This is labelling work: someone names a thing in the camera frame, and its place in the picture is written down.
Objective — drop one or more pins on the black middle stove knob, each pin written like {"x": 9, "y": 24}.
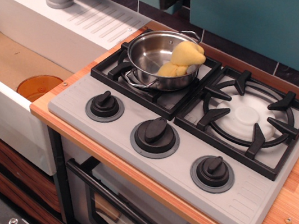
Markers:
{"x": 155, "y": 139}

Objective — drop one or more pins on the black right stove knob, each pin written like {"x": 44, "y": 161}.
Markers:
{"x": 212, "y": 174}

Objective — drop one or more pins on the oven door with handle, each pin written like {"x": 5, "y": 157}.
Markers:
{"x": 84, "y": 172}

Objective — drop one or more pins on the orange plastic plate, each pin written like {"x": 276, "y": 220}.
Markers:
{"x": 36, "y": 86}

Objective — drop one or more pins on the black left burner grate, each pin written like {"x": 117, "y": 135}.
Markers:
{"x": 112, "y": 70}

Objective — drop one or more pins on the stainless steel pan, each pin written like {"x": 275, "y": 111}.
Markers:
{"x": 148, "y": 52}

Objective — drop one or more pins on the white toy sink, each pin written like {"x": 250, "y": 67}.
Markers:
{"x": 38, "y": 40}

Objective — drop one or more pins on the yellow stuffed duck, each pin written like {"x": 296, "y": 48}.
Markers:
{"x": 185, "y": 54}

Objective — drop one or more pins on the black right burner grate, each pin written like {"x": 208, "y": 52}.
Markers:
{"x": 245, "y": 119}

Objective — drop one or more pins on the wooden drawer cabinet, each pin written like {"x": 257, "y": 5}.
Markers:
{"x": 28, "y": 189}

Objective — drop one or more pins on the black stove knob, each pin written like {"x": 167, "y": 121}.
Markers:
{"x": 212, "y": 174}
{"x": 104, "y": 108}
{"x": 155, "y": 139}

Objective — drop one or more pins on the grey toy stove top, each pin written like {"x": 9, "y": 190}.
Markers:
{"x": 247, "y": 202}

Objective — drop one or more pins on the black left stove knob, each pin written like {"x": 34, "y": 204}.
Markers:
{"x": 104, "y": 108}

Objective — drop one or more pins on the black burner grate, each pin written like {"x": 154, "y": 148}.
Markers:
{"x": 112, "y": 70}
{"x": 245, "y": 119}

